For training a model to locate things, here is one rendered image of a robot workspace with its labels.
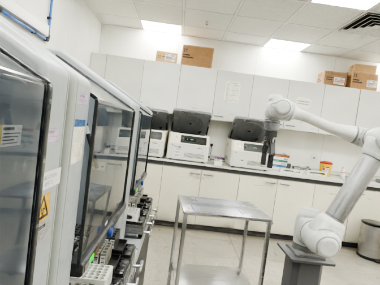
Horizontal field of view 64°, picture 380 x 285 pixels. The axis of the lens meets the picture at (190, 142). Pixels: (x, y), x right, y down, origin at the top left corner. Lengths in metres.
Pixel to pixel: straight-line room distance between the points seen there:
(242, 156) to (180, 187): 0.92
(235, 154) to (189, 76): 1.25
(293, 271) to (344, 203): 0.52
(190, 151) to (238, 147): 0.64
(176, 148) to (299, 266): 2.45
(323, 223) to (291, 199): 2.60
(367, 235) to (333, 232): 2.80
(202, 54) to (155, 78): 0.73
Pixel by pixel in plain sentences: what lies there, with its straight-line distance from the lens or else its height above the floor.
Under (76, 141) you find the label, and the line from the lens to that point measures 0.69.
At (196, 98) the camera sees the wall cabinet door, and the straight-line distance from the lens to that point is 4.26.
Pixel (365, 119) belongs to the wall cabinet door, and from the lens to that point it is 4.99.
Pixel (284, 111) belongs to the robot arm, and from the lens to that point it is 1.61.
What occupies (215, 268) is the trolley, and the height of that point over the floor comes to 0.28.
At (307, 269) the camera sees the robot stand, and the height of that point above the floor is 0.64.
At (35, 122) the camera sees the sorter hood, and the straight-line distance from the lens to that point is 0.48.
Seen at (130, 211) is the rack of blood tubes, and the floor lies 0.86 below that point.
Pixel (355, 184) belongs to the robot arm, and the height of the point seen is 1.18.
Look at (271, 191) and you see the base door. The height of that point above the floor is 0.65.
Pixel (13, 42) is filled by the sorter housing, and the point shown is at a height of 1.45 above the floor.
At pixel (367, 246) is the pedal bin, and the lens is 4.56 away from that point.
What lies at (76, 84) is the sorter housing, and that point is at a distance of 0.66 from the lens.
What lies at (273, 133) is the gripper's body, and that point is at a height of 1.38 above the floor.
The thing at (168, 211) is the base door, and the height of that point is 0.22.
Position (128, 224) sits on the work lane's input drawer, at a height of 0.80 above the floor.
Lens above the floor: 1.36
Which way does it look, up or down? 3 degrees down
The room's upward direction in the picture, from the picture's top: 7 degrees clockwise
